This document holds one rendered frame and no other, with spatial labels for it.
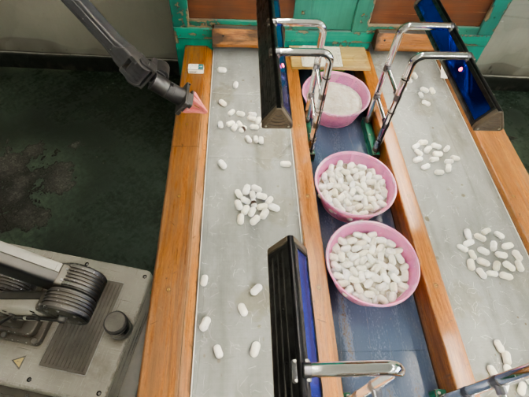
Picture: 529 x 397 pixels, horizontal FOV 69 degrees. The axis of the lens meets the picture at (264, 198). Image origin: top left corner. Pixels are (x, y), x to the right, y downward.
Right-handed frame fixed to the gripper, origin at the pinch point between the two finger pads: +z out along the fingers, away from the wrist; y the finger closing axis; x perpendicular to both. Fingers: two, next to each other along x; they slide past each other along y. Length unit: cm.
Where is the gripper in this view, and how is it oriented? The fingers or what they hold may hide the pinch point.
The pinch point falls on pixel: (204, 111)
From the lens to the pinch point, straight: 135.6
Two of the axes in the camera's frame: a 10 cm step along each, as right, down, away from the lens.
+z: 7.4, 3.6, 5.6
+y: -0.4, -8.2, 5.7
